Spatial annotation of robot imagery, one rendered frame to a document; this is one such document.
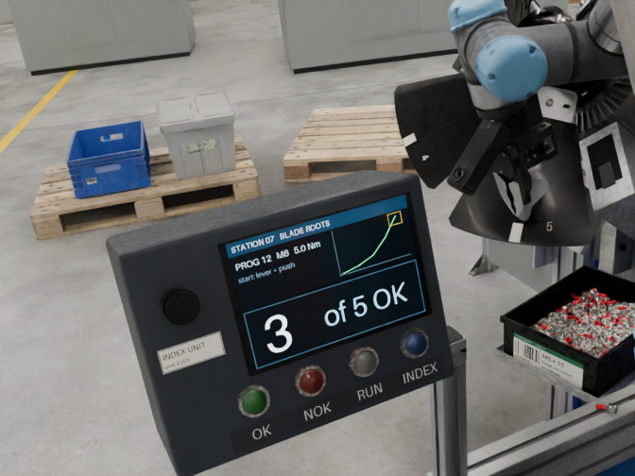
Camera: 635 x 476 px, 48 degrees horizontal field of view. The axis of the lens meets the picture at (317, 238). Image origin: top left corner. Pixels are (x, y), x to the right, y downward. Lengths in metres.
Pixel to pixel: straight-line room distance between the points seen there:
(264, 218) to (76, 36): 7.87
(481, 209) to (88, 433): 1.65
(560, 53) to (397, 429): 1.53
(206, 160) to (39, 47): 4.80
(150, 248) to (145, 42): 7.77
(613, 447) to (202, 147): 3.19
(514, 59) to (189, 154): 3.16
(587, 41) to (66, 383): 2.22
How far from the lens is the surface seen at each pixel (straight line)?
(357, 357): 0.61
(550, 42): 0.93
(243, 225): 0.56
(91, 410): 2.58
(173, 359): 0.57
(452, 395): 0.78
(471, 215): 1.20
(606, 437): 0.99
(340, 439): 2.23
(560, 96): 1.30
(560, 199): 1.20
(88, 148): 4.52
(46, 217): 3.94
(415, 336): 0.63
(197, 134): 3.89
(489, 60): 0.90
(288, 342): 0.59
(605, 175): 1.26
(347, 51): 6.73
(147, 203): 3.89
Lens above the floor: 1.48
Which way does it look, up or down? 26 degrees down
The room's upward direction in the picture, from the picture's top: 7 degrees counter-clockwise
